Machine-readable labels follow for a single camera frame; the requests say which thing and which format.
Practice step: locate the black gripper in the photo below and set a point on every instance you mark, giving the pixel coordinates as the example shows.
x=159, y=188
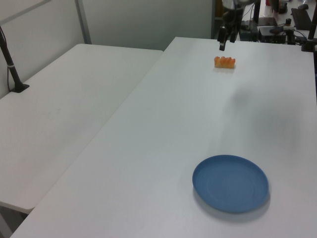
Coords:
x=232, y=19

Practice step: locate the orange bread roll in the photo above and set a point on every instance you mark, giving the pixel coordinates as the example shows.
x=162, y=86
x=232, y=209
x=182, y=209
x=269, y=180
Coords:
x=224, y=63

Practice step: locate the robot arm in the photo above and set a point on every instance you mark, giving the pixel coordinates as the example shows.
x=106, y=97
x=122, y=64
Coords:
x=234, y=5

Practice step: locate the black vertical pole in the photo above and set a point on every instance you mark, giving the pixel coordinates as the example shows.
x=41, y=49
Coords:
x=256, y=12

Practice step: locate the black electronics box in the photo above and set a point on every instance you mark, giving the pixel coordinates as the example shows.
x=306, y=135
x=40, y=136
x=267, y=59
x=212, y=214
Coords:
x=272, y=34

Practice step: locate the black round knob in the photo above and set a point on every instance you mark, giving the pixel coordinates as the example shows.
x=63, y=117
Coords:
x=288, y=22

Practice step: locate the black keyboard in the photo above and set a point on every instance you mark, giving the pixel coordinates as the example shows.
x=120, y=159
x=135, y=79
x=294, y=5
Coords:
x=301, y=17

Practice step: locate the black computer mouse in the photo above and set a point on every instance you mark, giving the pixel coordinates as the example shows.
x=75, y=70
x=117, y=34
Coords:
x=302, y=7

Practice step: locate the blue round plate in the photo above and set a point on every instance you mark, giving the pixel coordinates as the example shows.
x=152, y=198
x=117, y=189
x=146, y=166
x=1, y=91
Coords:
x=230, y=184

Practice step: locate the white side table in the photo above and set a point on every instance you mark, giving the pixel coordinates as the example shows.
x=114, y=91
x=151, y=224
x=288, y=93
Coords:
x=62, y=104

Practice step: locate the black camera stand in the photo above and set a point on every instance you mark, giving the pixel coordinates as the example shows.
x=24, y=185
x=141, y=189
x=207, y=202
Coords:
x=11, y=67
x=310, y=37

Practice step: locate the grey partition post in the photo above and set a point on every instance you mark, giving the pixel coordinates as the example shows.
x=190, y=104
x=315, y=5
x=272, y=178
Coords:
x=83, y=22

